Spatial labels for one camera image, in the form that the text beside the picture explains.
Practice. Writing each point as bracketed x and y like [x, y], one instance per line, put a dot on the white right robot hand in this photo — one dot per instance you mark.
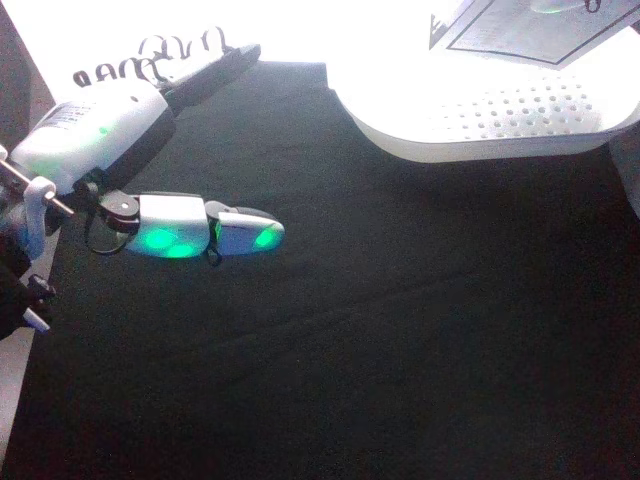
[550, 6]

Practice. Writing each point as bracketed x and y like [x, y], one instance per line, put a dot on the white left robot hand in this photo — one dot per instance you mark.
[95, 140]

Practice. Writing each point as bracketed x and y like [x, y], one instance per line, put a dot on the white printed carton box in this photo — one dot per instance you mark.
[525, 35]

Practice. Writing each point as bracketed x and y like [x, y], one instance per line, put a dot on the white perforated plastic basin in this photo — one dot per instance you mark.
[450, 130]

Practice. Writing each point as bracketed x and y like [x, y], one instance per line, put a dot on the white cloth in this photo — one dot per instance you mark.
[300, 30]

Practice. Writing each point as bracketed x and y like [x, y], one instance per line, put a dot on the black table cloth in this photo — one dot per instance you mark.
[350, 325]

